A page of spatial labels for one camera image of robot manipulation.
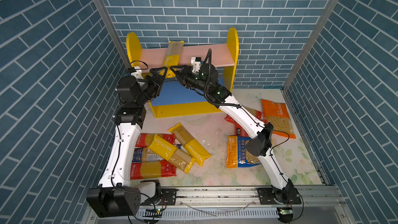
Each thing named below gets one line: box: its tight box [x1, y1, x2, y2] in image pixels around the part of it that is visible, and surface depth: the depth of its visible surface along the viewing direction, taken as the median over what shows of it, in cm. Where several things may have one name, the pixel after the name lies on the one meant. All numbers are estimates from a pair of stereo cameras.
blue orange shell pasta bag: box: [225, 135, 262, 169], surface depth 84 cm
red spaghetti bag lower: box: [130, 160, 177, 180], surface depth 82 cm
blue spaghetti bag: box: [132, 147, 166, 163], surface depth 86 cm
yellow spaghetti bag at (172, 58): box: [159, 40, 185, 79], surface depth 77 cm
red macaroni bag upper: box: [253, 110, 265, 123], surface depth 104 cm
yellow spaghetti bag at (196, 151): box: [168, 122, 212, 167], surface depth 92 cm
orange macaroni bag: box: [261, 99, 296, 139], surface depth 101 cm
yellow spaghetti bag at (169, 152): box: [146, 133, 196, 175], surface depth 86 cm
